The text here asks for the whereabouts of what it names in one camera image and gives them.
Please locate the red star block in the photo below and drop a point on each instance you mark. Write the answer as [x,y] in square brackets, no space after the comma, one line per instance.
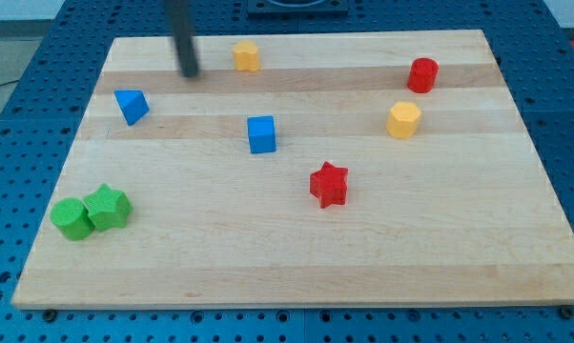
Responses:
[329,185]

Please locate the blue cube block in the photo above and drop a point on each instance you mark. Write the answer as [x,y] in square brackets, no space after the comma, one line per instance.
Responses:
[261,134]

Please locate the green star block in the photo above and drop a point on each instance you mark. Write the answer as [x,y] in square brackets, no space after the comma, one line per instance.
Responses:
[108,208]

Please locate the wooden board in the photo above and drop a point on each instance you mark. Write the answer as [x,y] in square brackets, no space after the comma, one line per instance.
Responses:
[460,214]

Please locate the yellow hexagon block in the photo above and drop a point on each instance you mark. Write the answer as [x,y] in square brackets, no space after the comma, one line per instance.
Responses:
[403,120]

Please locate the yellow heart block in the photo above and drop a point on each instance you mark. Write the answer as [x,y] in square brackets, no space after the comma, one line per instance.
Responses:
[246,57]

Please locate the red cylinder block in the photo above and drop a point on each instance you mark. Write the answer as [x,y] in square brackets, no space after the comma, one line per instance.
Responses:
[422,75]

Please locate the blue triangular prism block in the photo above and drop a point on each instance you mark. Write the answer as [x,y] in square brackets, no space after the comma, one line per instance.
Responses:
[132,104]

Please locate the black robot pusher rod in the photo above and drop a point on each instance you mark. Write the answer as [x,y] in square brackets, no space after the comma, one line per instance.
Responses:
[178,14]

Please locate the green cylinder block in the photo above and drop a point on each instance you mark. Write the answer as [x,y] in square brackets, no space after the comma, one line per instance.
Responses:
[71,218]

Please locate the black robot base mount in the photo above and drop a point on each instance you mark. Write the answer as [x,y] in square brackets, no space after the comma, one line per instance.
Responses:
[256,8]

